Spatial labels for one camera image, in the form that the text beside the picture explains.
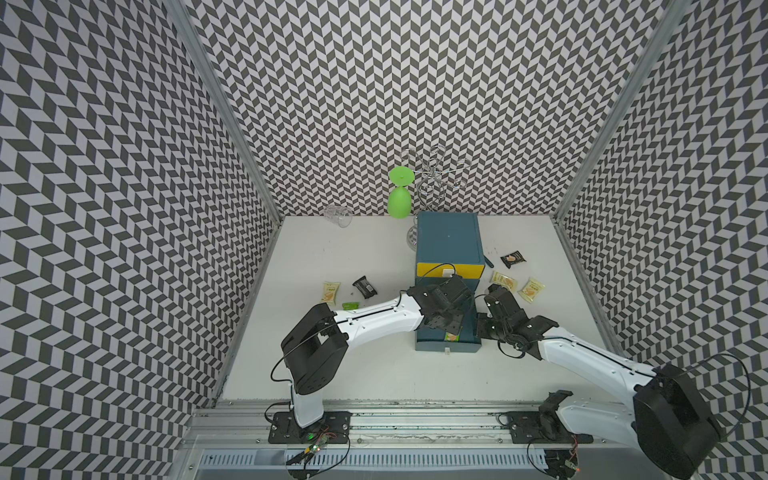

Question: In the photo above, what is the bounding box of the yellow top drawer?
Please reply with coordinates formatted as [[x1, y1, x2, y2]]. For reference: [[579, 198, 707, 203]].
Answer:
[[416, 262, 486, 280]]

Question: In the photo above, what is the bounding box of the teal bottom drawer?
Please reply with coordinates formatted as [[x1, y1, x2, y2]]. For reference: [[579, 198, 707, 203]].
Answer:
[[415, 303, 482, 353]]

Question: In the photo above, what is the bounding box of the yellow cookie packet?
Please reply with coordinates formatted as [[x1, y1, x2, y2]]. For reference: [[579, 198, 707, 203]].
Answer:
[[518, 277, 545, 303]]

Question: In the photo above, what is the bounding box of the black cookie packet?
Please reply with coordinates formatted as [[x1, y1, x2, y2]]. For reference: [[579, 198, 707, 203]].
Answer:
[[352, 276, 378, 299], [500, 250, 526, 268]]

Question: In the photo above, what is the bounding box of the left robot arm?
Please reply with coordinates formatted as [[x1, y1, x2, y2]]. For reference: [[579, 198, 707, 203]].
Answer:
[[278, 275, 474, 428]]

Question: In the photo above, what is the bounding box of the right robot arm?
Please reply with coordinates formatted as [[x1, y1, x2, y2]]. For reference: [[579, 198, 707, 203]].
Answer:
[[478, 285, 729, 479]]

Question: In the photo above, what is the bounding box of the teal plastic drawer cabinet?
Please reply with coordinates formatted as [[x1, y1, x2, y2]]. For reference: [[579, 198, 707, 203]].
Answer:
[[416, 211, 486, 291]]

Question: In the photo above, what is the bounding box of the green plastic goblet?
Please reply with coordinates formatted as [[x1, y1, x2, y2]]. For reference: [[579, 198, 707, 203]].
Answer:
[[387, 166, 415, 219]]

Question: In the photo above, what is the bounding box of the clear glass cup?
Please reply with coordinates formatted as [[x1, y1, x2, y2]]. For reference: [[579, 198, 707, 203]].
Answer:
[[323, 205, 354, 228]]

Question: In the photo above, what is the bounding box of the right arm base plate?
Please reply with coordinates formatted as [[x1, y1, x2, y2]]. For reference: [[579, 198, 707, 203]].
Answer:
[[495, 411, 594, 445]]

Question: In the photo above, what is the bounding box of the silver wire stand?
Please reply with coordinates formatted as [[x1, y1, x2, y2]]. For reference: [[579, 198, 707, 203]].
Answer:
[[400, 145, 469, 252]]

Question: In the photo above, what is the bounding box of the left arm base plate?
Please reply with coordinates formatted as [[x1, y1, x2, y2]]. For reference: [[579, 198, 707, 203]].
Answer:
[[268, 411, 352, 445]]

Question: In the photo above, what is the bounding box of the aluminium front rail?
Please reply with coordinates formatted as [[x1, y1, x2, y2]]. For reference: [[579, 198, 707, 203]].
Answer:
[[167, 400, 666, 479]]

